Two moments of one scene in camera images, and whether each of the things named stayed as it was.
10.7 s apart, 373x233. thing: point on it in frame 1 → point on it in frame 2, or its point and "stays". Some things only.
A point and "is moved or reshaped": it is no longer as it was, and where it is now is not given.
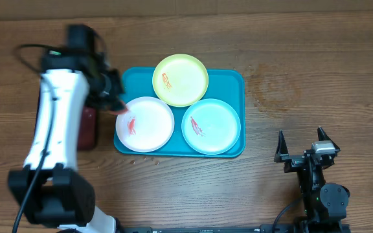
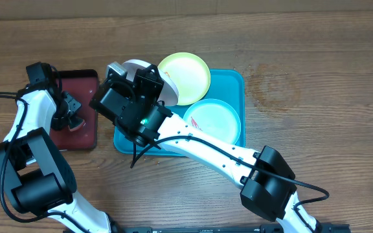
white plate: x=147 y=125 is moved or reshaped
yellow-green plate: x=180 y=80 stays
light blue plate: x=211 y=127 stays
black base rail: x=263 y=228 stays
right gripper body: x=292 y=161 → x=146 y=88
